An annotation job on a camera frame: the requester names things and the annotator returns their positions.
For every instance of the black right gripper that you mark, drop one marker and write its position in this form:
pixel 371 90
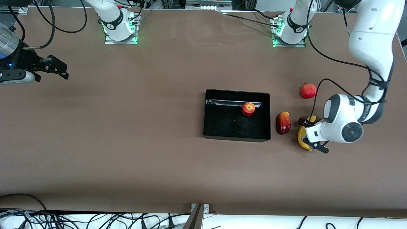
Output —
pixel 28 60

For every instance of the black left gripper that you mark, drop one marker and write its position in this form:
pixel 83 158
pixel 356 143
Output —
pixel 302 121

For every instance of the yellow banana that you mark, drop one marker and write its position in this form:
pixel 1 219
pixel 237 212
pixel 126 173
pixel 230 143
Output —
pixel 300 135

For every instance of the red yellow apple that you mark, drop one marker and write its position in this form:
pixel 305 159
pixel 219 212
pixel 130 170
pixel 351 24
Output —
pixel 248 109

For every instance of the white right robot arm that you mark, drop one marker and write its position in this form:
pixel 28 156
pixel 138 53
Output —
pixel 111 16

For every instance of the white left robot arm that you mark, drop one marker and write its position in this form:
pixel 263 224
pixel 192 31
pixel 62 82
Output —
pixel 372 41

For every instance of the black plastic box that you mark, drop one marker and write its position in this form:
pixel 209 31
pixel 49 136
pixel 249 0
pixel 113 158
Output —
pixel 229 127

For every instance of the red yellow mango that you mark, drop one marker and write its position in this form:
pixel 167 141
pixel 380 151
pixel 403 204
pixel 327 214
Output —
pixel 283 123

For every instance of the red pomegranate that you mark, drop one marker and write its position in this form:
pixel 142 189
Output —
pixel 308 91

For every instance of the brown table cover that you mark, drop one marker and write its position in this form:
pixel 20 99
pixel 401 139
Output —
pixel 127 143

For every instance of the white sheet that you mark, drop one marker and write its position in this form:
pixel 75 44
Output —
pixel 254 222

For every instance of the white power strip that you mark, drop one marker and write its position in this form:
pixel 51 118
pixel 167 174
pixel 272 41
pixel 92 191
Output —
pixel 208 6

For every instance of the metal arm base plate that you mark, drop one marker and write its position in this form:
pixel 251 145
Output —
pixel 120 42
pixel 289 45

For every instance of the aluminium frame rail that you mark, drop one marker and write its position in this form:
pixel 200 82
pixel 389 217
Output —
pixel 19 9

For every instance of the small metal bracket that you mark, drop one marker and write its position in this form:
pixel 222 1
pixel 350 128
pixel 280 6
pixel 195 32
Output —
pixel 206 208

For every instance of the grey metal post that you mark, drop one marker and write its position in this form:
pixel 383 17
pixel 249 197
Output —
pixel 195 219

